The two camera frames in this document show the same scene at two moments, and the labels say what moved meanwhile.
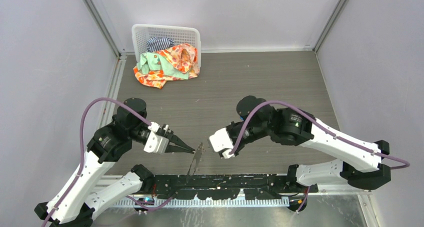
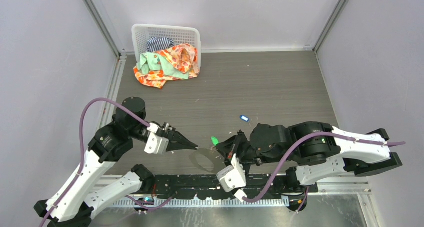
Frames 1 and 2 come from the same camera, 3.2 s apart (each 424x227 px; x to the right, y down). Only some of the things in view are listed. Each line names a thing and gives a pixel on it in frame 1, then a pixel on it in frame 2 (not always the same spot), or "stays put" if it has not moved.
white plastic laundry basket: x=179 y=35 stays put
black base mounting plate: x=227 y=187 stays put
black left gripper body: x=167 y=132 stays put
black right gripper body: x=247 y=136 -> x=245 y=154
